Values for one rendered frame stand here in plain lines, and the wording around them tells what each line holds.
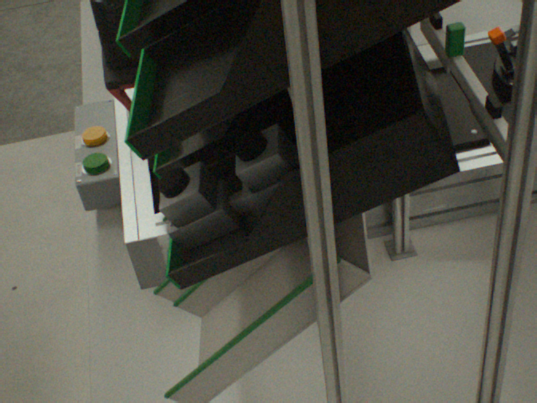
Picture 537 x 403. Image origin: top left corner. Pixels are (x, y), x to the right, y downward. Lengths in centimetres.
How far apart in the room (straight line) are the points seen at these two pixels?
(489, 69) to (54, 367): 82
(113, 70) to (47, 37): 251
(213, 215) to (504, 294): 28
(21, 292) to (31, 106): 201
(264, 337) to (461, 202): 52
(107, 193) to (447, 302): 54
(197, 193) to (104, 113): 68
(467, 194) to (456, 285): 14
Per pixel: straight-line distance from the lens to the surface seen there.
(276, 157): 70
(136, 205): 121
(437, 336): 111
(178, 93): 68
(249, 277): 93
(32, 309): 125
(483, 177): 122
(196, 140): 89
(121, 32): 78
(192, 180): 74
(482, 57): 140
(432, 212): 124
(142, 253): 116
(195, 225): 76
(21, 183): 147
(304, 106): 57
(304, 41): 55
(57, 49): 354
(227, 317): 93
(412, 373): 108
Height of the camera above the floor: 175
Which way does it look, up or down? 44 degrees down
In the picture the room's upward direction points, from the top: 8 degrees counter-clockwise
